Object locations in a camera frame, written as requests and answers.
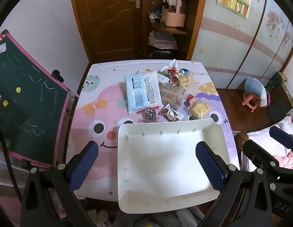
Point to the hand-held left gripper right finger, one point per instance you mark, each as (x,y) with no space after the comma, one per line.
(211,167)

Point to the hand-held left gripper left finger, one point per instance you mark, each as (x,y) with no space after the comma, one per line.
(83,164)

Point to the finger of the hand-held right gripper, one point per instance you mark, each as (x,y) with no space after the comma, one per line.
(258,155)
(282,137)

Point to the white plastic tray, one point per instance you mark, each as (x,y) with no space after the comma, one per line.
(160,160)

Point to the small red snack packet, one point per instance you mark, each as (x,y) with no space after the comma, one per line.
(189,100)

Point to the beige kraft cracker packet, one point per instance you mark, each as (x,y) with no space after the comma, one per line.
(171,95)

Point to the pink cloth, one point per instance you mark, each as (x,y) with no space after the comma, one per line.
(287,159)

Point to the pink plastic stool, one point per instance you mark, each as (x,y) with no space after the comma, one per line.
(249,100)

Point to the cartoon printed tablecloth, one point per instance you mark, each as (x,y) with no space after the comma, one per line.
(99,113)

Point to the beige plush toy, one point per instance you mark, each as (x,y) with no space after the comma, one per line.
(98,217)

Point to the blue cushion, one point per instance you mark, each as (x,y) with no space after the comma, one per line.
(253,87)

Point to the clear bag of yellow puffs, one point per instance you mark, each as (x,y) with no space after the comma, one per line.
(185,80)
(200,110)

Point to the brown foil snack packet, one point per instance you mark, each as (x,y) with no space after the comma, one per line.
(170,113)

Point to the clear plastic bag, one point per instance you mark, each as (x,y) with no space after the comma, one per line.
(193,92)

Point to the dark brown small snack packet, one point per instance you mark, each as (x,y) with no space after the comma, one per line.
(150,115)

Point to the black easel knob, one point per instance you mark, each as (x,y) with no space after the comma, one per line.
(57,75)

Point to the large pale blue snack packet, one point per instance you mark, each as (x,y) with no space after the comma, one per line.
(142,92)

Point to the blue and white foil packet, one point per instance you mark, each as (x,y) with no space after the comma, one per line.
(185,71)

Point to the white packet with yellow label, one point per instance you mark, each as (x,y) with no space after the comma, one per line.
(162,77)

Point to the floral sliding wardrobe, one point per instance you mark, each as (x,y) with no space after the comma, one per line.
(231,47)

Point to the white and red snack bag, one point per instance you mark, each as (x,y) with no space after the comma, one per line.
(171,72)

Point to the stack of folded cloths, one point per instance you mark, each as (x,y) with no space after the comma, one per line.
(161,40)

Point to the brown wooden door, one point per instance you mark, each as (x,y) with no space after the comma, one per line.
(108,21)

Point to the wooden shelf cabinet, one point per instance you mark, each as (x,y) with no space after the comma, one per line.
(191,16)

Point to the pink basket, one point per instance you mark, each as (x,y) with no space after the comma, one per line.
(173,16)

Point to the green chalkboard with pink frame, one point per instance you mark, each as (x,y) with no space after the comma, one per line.
(26,104)

